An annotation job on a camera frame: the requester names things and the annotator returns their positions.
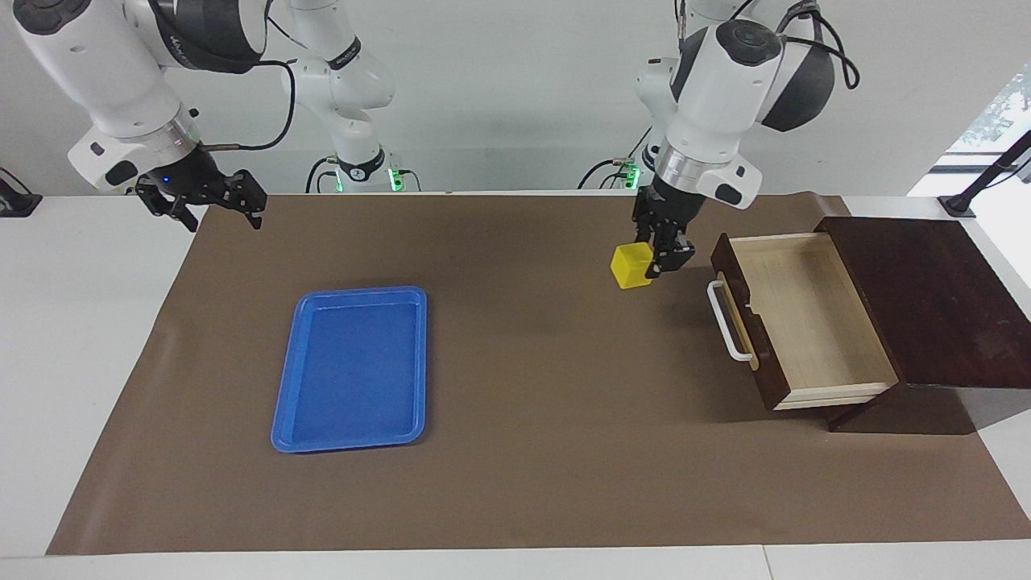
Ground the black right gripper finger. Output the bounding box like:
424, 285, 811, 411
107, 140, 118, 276
240, 184, 269, 231
164, 198, 200, 234

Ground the yellow cube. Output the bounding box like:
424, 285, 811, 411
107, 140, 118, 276
610, 242, 656, 290

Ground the wooden drawer with white handle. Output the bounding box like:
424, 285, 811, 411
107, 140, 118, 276
706, 231, 901, 412

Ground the black table clamp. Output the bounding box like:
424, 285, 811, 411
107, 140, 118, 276
0, 167, 43, 219

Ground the blue plastic tray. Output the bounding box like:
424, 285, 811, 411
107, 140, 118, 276
270, 285, 429, 454

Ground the brown table mat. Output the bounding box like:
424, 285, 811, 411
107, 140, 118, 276
47, 192, 1031, 556

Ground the dark wooden cabinet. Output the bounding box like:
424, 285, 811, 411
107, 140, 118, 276
814, 215, 1031, 434

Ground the black clamp stand with pole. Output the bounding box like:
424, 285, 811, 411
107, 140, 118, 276
938, 129, 1031, 219

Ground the black base cable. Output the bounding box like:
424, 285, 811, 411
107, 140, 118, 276
304, 156, 339, 195
578, 127, 653, 192

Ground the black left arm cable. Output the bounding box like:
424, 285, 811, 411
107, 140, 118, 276
775, 0, 861, 91

